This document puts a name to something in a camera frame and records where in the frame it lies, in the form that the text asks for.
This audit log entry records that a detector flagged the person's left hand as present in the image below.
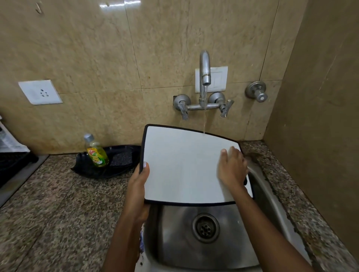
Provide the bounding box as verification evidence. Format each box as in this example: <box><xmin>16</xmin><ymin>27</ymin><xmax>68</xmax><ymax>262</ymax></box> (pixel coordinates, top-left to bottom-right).
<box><xmin>123</xmin><ymin>161</ymin><xmax>151</xmax><ymax>225</ymax></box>

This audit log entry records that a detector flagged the person's right hand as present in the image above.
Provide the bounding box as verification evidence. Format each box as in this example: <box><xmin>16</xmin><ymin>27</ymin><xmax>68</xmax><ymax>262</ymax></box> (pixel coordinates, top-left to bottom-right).
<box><xmin>218</xmin><ymin>145</ymin><xmax>249</xmax><ymax>192</ymax></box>

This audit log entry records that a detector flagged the food print cutting board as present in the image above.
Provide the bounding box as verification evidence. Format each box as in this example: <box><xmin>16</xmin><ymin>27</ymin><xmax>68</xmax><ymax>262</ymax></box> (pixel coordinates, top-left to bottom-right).
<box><xmin>139</xmin><ymin>124</ymin><xmax>254</xmax><ymax>207</ymax></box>

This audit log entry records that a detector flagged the black white dish rack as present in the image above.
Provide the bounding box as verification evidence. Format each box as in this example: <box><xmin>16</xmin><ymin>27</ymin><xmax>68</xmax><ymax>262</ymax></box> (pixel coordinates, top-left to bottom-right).
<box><xmin>0</xmin><ymin>115</ymin><xmax>39</xmax><ymax>188</ymax></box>

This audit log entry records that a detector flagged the person's right forearm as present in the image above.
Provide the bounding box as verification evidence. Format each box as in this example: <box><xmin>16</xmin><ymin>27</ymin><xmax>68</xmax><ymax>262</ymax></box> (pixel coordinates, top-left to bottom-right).
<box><xmin>232</xmin><ymin>185</ymin><xmax>314</xmax><ymax>272</ymax></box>

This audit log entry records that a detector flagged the person's left forearm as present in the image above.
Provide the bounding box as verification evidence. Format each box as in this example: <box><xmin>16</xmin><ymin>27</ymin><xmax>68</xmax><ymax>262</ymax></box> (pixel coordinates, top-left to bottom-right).
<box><xmin>101</xmin><ymin>214</ymin><xmax>149</xmax><ymax>272</ymax></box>

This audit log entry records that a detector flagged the dark scrub pad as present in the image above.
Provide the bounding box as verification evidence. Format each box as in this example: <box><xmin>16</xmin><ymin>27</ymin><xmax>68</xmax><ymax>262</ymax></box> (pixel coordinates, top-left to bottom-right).
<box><xmin>110</xmin><ymin>152</ymin><xmax>133</xmax><ymax>166</ymax></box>

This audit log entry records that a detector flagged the stainless steel sink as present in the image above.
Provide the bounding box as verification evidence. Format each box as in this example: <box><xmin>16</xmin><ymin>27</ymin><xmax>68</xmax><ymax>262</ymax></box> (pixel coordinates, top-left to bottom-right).
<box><xmin>134</xmin><ymin>157</ymin><xmax>312</xmax><ymax>272</ymax></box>

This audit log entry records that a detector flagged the yellow dish soap bottle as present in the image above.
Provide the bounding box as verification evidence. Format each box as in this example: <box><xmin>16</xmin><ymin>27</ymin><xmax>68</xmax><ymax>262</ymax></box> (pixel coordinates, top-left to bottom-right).
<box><xmin>83</xmin><ymin>133</ymin><xmax>110</xmax><ymax>168</ymax></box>

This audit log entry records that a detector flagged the black plastic soap tray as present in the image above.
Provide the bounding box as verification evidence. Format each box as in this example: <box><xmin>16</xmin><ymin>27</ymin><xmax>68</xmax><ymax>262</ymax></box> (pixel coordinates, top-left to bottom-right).
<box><xmin>70</xmin><ymin>145</ymin><xmax>142</xmax><ymax>179</ymax></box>

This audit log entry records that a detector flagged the steel sink drain strainer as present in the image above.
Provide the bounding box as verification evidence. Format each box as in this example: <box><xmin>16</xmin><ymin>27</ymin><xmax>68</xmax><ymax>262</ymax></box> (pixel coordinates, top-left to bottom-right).
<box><xmin>191</xmin><ymin>213</ymin><xmax>221</xmax><ymax>244</ymax></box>

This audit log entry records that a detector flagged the grey drip tray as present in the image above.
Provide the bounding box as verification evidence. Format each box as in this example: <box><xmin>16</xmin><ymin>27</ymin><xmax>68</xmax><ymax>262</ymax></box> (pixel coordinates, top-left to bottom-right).
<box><xmin>0</xmin><ymin>154</ymin><xmax>50</xmax><ymax>208</ymax></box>

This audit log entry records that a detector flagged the round steel wall valve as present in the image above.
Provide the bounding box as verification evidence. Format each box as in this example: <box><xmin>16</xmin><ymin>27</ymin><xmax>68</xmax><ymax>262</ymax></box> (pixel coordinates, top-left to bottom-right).
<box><xmin>245</xmin><ymin>81</ymin><xmax>269</xmax><ymax>103</ymax></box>

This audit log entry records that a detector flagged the white switch plate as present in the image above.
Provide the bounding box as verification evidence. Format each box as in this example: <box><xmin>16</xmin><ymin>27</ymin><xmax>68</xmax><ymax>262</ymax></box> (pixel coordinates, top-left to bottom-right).
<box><xmin>195</xmin><ymin>66</ymin><xmax>228</xmax><ymax>93</ymax></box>

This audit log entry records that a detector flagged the steel wall faucet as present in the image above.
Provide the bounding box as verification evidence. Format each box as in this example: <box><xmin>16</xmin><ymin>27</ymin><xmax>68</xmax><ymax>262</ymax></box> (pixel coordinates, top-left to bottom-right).
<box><xmin>173</xmin><ymin>50</ymin><xmax>235</xmax><ymax>120</ymax></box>

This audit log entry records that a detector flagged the square white wall socket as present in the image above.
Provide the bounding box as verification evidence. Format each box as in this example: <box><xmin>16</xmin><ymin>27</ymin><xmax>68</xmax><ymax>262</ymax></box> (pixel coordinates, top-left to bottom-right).
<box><xmin>18</xmin><ymin>79</ymin><xmax>63</xmax><ymax>106</ymax></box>

